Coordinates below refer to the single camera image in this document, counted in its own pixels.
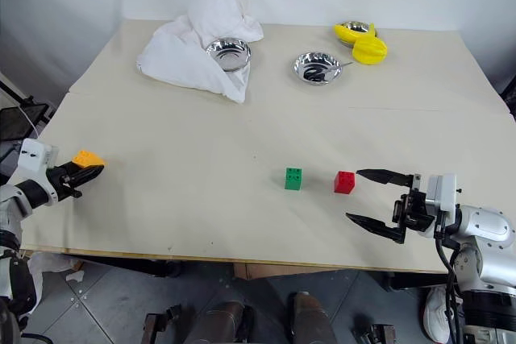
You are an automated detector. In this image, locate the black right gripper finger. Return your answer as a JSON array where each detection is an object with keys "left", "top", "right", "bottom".
[
  {"left": 356, "top": 168, "right": 414, "bottom": 191},
  {"left": 345, "top": 212, "right": 407, "bottom": 245}
]

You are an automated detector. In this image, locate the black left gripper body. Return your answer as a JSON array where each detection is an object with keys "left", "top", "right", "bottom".
[{"left": 45, "top": 162, "right": 85, "bottom": 201}]

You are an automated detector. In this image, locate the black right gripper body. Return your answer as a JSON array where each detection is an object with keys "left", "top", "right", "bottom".
[{"left": 390, "top": 173, "right": 439, "bottom": 238}]

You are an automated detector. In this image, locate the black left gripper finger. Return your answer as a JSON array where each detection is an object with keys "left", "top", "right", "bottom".
[
  {"left": 71, "top": 164, "right": 107, "bottom": 178},
  {"left": 68, "top": 171, "right": 102, "bottom": 193}
]

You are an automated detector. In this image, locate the orange toy cube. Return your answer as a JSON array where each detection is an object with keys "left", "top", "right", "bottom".
[{"left": 71, "top": 149, "right": 107, "bottom": 169}]

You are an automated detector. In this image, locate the red toy cube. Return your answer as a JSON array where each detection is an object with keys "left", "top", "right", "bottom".
[{"left": 332, "top": 170, "right": 357, "bottom": 195}]

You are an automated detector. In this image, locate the white crumpled plastic sheet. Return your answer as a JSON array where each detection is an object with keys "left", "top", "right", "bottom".
[{"left": 28, "top": 252, "right": 86, "bottom": 305}]

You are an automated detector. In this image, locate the green toy cube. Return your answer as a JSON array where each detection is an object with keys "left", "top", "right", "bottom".
[{"left": 284, "top": 166, "right": 305, "bottom": 192}]

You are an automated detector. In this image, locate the white sneaker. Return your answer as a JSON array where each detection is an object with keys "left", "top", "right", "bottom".
[{"left": 422, "top": 285, "right": 452, "bottom": 343}]

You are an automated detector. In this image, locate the dark brown rounded shape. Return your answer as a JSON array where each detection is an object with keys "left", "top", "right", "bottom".
[
  {"left": 286, "top": 291, "right": 338, "bottom": 344},
  {"left": 193, "top": 300, "right": 257, "bottom": 344}
]

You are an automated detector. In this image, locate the small metal spoon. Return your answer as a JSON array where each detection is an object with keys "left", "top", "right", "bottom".
[{"left": 327, "top": 61, "right": 356, "bottom": 76}]

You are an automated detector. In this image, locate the steel bowl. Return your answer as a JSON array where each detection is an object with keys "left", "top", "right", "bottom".
[
  {"left": 293, "top": 52, "right": 345, "bottom": 87},
  {"left": 205, "top": 37, "right": 252, "bottom": 73},
  {"left": 337, "top": 20, "right": 375, "bottom": 48}
]

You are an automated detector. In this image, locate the white crumpled cloth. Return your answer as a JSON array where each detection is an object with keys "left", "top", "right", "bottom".
[{"left": 135, "top": 0, "right": 265, "bottom": 105}]

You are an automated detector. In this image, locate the dark object at room edge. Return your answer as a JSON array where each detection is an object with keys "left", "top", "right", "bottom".
[{"left": 501, "top": 77, "right": 516, "bottom": 120}]

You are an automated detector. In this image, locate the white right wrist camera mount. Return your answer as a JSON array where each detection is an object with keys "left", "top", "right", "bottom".
[{"left": 426, "top": 173, "right": 461, "bottom": 214}]

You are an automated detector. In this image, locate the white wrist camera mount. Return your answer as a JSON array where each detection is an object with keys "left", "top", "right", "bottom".
[
  {"left": 18, "top": 138, "right": 60, "bottom": 178},
  {"left": 426, "top": 173, "right": 461, "bottom": 214}
]

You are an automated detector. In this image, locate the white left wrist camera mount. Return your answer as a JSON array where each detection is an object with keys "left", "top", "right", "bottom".
[{"left": 18, "top": 138, "right": 60, "bottom": 178}]

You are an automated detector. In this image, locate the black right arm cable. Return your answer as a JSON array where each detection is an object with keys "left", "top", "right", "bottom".
[{"left": 433, "top": 234, "right": 464, "bottom": 344}]

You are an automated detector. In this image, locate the thin white cable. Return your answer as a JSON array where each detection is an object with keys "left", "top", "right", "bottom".
[{"left": 17, "top": 105, "right": 42, "bottom": 140}]

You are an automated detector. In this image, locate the black equipment frame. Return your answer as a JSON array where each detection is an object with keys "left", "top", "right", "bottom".
[{"left": 0, "top": 73, "right": 56, "bottom": 162}]

